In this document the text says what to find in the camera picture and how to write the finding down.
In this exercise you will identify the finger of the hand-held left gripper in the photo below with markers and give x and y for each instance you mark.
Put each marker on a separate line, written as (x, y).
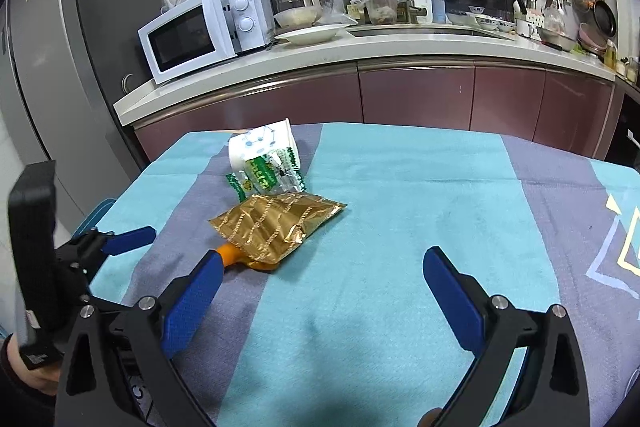
(131, 240)

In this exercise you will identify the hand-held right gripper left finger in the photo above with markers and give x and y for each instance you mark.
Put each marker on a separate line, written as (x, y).
(195, 302)

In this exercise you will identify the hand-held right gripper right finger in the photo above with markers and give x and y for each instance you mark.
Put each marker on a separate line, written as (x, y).
(450, 302)

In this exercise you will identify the gold snack bag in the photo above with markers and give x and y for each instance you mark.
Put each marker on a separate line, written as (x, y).
(277, 219)

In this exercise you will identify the green printed plastic wrapper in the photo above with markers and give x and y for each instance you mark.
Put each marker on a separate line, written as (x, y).
(272, 174)

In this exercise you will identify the white paper cup blue print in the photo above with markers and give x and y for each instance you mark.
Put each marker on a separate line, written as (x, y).
(260, 144)

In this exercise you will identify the person's left hand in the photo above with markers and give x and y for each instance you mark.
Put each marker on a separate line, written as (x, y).
(32, 379)

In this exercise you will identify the blue striped tablecloth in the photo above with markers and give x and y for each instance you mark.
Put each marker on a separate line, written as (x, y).
(400, 187)

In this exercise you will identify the grey refrigerator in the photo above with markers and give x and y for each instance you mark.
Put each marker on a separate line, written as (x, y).
(65, 57)

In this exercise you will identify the kitchen counter with maroon cabinets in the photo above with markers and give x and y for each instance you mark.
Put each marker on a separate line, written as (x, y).
(415, 92)

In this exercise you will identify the white microwave oven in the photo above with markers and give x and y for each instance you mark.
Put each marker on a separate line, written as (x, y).
(195, 34)

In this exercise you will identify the white plate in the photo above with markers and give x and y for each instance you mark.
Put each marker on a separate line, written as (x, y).
(310, 34)

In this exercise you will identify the white bowl with food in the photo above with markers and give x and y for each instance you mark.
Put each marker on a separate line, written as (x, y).
(297, 18)

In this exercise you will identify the blue patterned small bowl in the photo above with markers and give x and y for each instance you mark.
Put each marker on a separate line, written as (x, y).
(487, 23)

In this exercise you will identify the metal bowl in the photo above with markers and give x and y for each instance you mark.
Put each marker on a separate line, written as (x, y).
(557, 39)

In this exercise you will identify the white utensil holder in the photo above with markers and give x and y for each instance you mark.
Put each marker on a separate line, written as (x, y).
(526, 22)

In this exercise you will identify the blue bottle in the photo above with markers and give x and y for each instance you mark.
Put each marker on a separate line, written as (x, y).
(438, 4)

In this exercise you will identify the clear plastic food container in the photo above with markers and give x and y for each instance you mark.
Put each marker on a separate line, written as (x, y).
(382, 9)

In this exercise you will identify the black frying pan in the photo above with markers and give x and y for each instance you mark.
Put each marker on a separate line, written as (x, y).
(604, 18)

